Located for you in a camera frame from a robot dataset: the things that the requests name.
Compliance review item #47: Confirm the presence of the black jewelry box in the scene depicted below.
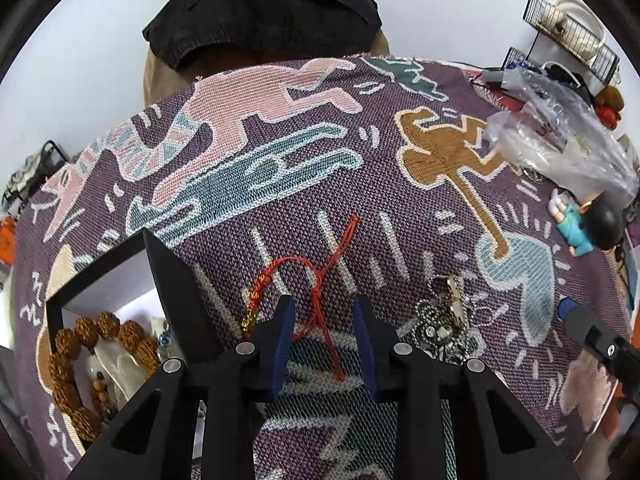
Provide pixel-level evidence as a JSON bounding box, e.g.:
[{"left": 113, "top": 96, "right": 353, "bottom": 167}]
[{"left": 44, "top": 227, "right": 236, "bottom": 461}]

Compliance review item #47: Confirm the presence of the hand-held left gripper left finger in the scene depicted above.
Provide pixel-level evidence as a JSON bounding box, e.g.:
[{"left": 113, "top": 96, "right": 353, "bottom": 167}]
[{"left": 65, "top": 294, "right": 296, "bottom": 480}]

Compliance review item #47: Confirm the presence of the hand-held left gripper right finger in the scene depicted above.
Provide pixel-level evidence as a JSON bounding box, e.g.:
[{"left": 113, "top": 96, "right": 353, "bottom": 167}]
[{"left": 352, "top": 296, "right": 581, "bottom": 480}]

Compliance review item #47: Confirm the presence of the printed woven blanket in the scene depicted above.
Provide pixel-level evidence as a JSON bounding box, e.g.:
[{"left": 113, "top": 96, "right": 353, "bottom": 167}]
[{"left": 12, "top": 55, "right": 636, "bottom": 480}]

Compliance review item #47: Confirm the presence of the dark-haired doll figurine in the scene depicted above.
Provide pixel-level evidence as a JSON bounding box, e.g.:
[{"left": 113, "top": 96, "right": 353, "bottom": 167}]
[{"left": 547, "top": 187, "right": 631, "bottom": 258}]

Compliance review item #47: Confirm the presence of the black shoe rack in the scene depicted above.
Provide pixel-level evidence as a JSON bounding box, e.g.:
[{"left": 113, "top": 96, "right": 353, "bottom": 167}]
[{"left": 0, "top": 140, "right": 68, "bottom": 206}]

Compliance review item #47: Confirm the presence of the tan chair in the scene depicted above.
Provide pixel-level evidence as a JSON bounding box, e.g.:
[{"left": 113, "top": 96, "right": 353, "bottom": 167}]
[{"left": 142, "top": 30, "right": 391, "bottom": 108}]

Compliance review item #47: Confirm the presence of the red string bracelet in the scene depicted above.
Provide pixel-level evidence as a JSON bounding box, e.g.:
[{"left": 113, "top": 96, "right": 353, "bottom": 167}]
[{"left": 241, "top": 214, "right": 362, "bottom": 383}]

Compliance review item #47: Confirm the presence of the white handbag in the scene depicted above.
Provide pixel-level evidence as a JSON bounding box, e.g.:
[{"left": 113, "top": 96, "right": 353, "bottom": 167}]
[{"left": 545, "top": 0, "right": 608, "bottom": 51}]

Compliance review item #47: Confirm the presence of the brown plush toy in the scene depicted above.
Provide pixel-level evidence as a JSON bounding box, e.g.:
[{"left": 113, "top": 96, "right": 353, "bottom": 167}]
[{"left": 592, "top": 85, "right": 626, "bottom": 128}]

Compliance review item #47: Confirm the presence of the orange box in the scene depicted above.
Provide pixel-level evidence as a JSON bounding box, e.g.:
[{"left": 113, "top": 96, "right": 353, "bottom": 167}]
[{"left": 0, "top": 217, "right": 18, "bottom": 266}]

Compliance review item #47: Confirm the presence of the white stone ornament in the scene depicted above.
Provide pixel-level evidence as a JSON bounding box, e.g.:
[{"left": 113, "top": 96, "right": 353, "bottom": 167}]
[{"left": 85, "top": 332, "right": 151, "bottom": 411}]

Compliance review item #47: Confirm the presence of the clear plastic bag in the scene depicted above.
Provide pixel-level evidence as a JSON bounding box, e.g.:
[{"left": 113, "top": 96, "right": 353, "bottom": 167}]
[{"left": 485, "top": 67, "right": 638, "bottom": 201}]

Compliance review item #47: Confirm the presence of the small brown bead bracelet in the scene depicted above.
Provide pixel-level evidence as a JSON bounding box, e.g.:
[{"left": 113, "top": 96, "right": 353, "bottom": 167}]
[{"left": 90, "top": 372, "right": 123, "bottom": 423}]

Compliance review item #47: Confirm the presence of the silver jewelry pile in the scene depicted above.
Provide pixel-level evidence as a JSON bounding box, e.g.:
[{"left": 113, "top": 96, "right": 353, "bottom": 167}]
[{"left": 412, "top": 275, "right": 488, "bottom": 363}]

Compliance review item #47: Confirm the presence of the large wooden bead bracelet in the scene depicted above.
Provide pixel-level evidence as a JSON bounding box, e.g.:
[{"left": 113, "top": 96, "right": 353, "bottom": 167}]
[{"left": 49, "top": 311, "right": 161, "bottom": 443}]

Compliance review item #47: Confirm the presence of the black wire rack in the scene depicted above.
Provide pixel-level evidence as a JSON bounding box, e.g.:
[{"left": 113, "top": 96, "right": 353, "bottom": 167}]
[{"left": 502, "top": 0, "right": 621, "bottom": 96}]

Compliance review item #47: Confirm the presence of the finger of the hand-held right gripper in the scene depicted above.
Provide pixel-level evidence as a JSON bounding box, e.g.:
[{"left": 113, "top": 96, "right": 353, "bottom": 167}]
[{"left": 557, "top": 297, "right": 640, "bottom": 403}]

